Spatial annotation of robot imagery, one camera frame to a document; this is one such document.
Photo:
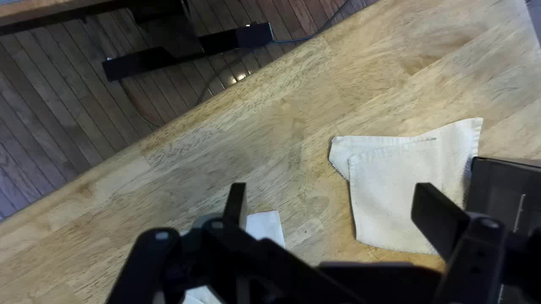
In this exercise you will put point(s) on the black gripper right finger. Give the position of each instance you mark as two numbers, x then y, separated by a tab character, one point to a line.
474	246

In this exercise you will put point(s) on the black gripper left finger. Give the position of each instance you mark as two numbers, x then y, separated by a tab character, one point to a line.
170	263

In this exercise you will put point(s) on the cream folded towel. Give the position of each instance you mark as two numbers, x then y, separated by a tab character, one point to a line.
395	185

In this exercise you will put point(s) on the black metal table base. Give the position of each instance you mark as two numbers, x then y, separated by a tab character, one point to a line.
170	55

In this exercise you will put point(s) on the brown wooden desk top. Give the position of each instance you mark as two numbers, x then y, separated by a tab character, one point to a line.
35	10

